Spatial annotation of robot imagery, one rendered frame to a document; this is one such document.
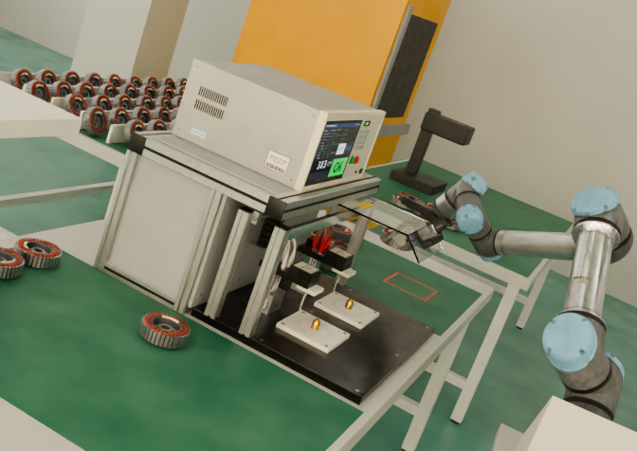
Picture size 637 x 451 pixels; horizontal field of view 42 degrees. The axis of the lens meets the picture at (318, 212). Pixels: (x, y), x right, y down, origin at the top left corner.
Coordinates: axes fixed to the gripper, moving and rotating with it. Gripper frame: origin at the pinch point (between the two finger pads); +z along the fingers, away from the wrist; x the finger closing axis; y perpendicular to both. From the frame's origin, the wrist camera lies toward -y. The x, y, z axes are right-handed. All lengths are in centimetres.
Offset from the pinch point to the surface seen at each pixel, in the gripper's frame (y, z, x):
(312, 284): 18, -6, -56
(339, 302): 17.1, 6.7, -31.9
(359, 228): -2.9, -1.7, -18.0
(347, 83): -205, 110, 220
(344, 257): 9.1, -4.7, -35.8
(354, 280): 3.3, 18.6, -4.3
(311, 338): 31, -1, -59
